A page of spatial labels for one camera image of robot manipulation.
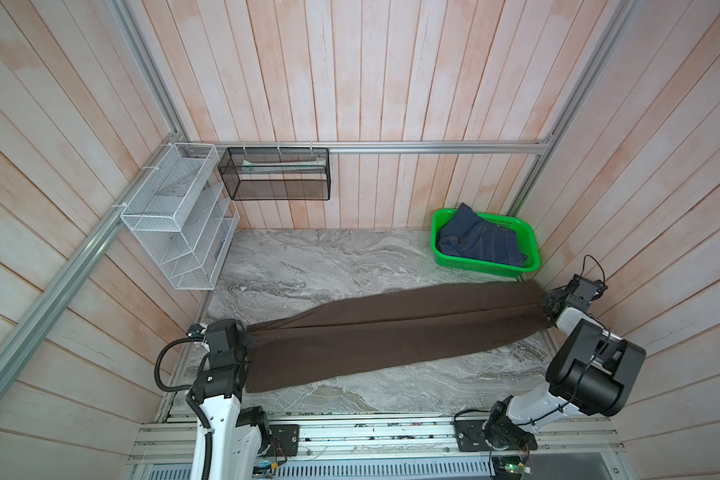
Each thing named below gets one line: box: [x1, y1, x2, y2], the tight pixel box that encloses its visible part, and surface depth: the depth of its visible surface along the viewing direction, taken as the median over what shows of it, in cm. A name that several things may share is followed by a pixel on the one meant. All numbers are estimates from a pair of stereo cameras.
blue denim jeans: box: [436, 202, 527, 267], surface depth 109 cm
